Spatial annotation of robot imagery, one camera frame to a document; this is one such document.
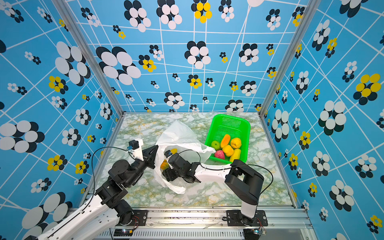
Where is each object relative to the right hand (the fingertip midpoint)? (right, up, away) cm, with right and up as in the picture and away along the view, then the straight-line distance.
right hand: (168, 170), depth 84 cm
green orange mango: (0, +5, -10) cm, 11 cm away
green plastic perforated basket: (+26, +7, +4) cm, 27 cm away
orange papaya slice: (+36, +16, +13) cm, 41 cm away
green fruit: (+28, +13, +9) cm, 33 cm away
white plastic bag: (+7, +19, -8) cm, 21 cm away
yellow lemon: (+42, +14, +11) cm, 46 cm away
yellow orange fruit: (+36, +10, +7) cm, 38 cm away
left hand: (-2, +16, -16) cm, 22 cm away
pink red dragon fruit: (+31, +8, +5) cm, 32 cm away
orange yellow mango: (+41, +7, +7) cm, 42 cm away
